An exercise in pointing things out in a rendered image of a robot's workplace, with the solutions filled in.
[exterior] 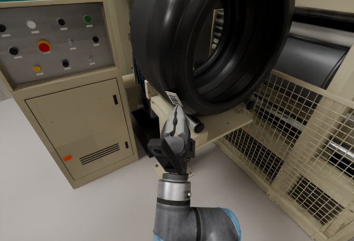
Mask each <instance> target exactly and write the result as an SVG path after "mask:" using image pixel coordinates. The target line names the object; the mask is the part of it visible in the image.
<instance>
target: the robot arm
mask: <svg viewBox="0 0 354 241"><path fill-rule="evenodd" d="M176 115H177V116H176ZM189 126H190V122H189V120H188V119H187V117H186V116H185V113H184V110H183V108H182V107H181V106H180V105H176V106H175V108H174V109H173V111H172V112H171V113H170V115H169V116H168V118H167V120H166V121H165V124H164V126H163V128H162V131H161V139H151V140H150V141H149V143H148V145H147V147H148V148H149V150H150V151H151V153H152V154H153V155H154V157H155V158H156V159H157V161H158V162H159V163H160V165H161V166H162V167H163V169H164V170H165V171H166V172H169V173H163V175H162V178H163V179H159V181H158V192H157V201H156V211H155V222H154V229H153V241H241V231H240V224H239V222H238V219H237V217H236V216H235V214H234V213H233V212H232V211H231V210H229V209H227V208H221V207H190V197H191V196H192V194H191V182H189V181H186V180H188V178H189V173H187V163H188V159H189V161H190V158H195V140H193V139H192V138H190V137H191V133H190V129H189ZM175 131H178V132H179V133H180V134H178V135H177V136H174V134H175ZM193 149H194V152H193Z"/></svg>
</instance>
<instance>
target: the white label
mask: <svg viewBox="0 0 354 241"><path fill-rule="evenodd" d="M165 92H166V94H167V95H168V97H169V99H170V100H171V102H172V104H174V105H180V106H182V107H183V105H182V104H181V102H180V100H179V98H178V96H177V94H176V93H171V92H167V91H165Z"/></svg>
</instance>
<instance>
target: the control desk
mask: <svg viewBox="0 0 354 241"><path fill-rule="evenodd" d="M0 79H1V81H2V82H3V84H4V85H5V87H6V88H7V90H8V91H9V93H10V94H11V96H12V97H13V99H14V100H15V101H16V103H17V105H18V106H19V108H20V109H21V111H22V112H23V114H24V115H25V117H26V118H27V120H28V121H29V123H30V124H31V126H32V127H33V129H34V130H35V132H36V134H37V135H38V137H39V138H40V140H41V141H42V143H43V144H44V146H45V147H46V149H47V150H48V152H49V153H50V155H51V156H52V158H53V159H54V161H55V162H56V164H57V165H58V167H59V168H60V170H61V171H62V173H63V175H64V176H65V178H66V179H67V181H68V182H69V184H70V185H71V187H72V188H73V189H76V188H78V187H80V186H82V185H84V184H87V183H89V182H91V181H93V180H95V179H97V178H100V177H102V176H104V175H106V174H108V173H110V172H113V171H115V170H117V169H119V168H121V167H123V166H126V165H128V164H130V163H132V162H134V161H137V160H139V157H138V154H137V149H136V143H135V138H134V133H133V128H132V123H131V118H130V113H129V108H128V104H127V99H126V94H125V89H124V84H123V79H122V74H121V69H120V63H119V58H118V55H117V50H116V44H115V39H114V34H113V30H112V24H111V19H110V14H109V9H108V5H107V0H29V1H8V2H0ZM68 155H71V157H72V159H69V160H67V161H64V159H63V157H66V156H68Z"/></svg>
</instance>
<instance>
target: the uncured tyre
mask: <svg viewBox="0 0 354 241"><path fill-rule="evenodd" d="M217 1H218V0H134V4H133V8H132V14H131V25H130V34H131V44H132V49H133V54H134V57H135V60H136V63H137V66H138V68H139V70H140V72H141V73H142V75H143V76H144V78H145V79H146V80H147V81H148V82H149V83H150V85H151V86H152V87H153V88H154V89H155V90H156V91H157V92H158V93H159V94H160V95H161V96H162V97H163V98H164V99H165V100H166V101H167V102H168V103H169V104H171V105H172V106H173V107H175V106H176V105H174V104H172V102H171V100H170V99H169V97H168V95H167V94H166V92H165V91H167V92H171V93H176V94H177V96H178V98H179V100H180V102H181V104H182V105H183V107H182V108H183V110H184V112H185V113H186V114H189V115H192V116H211V115H215V114H219V113H223V112H226V111H228V110H231V109H233V108H234V107H236V106H238V105H239V104H241V103H242V102H244V101H245V100H246V99H247V98H248V97H249V96H251V95H252V94H253V93H254V92H255V91H256V90H257V89H258V87H259V86H260V85H261V84H262V83H263V82H264V80H265V79H266V78H267V76H268V75H269V74H270V72H271V70H272V69H273V67H274V65H275V64H276V62H277V60H278V58H279V56H280V54H281V52H282V50H283V48H284V45H285V43H286V41H287V38H288V35H289V32H290V28H291V24H292V20H293V14H294V6H295V0H222V4H223V11H224V20H223V28H222V33H221V36H220V39H219V42H218V44H217V46H216V48H215V50H214V51H213V53H212V54H211V56H210V57H209V58H208V59H207V60H206V61H205V62H204V63H203V64H202V65H201V66H199V67H198V68H196V69H194V70H193V58H194V51H195V47H196V43H197V40H198V37H199V34H200V31H201V28H202V26H203V24H204V22H205V20H206V18H207V16H208V14H209V13H210V11H211V9H212V8H213V6H214V5H215V3H216V2H217Z"/></svg>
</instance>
